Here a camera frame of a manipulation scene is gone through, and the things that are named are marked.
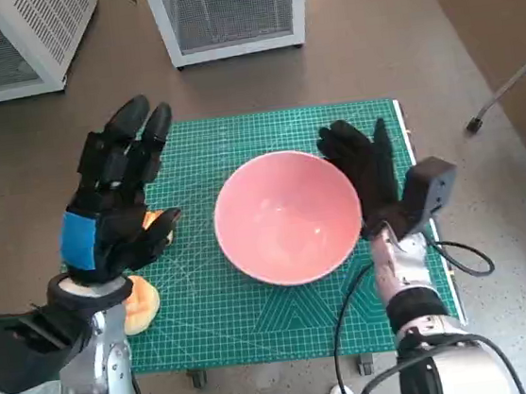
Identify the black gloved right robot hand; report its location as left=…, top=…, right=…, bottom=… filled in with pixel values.
left=314, top=113, right=414, bottom=246

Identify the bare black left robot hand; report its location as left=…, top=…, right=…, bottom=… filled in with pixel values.
left=42, top=91, right=192, bottom=289

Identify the long braided toy bread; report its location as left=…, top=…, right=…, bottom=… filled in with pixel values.
left=139, top=207, right=178, bottom=249

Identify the round toy bread bun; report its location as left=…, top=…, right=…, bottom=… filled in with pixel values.
left=117, top=271, right=166, bottom=337

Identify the pink bowl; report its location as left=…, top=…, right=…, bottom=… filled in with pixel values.
left=206, top=143, right=369, bottom=294

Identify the grey chair with caster leg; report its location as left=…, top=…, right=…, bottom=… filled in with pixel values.
left=456, top=33, right=526, bottom=135

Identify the green cutting mat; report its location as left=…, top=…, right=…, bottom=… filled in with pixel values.
left=101, top=91, right=469, bottom=381

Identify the black table caster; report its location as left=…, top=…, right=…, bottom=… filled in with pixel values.
left=355, top=351, right=377, bottom=377
left=189, top=368, right=209, bottom=389

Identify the white cabinet with louvered side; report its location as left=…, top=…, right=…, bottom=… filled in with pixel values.
left=0, top=0, right=110, bottom=105

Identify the white mesh-front cabinet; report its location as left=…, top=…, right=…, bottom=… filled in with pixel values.
left=143, top=0, right=317, bottom=73

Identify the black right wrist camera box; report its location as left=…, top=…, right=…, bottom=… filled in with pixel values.
left=391, top=154, right=466, bottom=239

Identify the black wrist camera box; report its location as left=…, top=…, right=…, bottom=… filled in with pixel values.
left=0, top=300, right=100, bottom=394
left=391, top=154, right=466, bottom=239

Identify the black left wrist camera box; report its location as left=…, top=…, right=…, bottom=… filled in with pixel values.
left=0, top=300, right=100, bottom=394

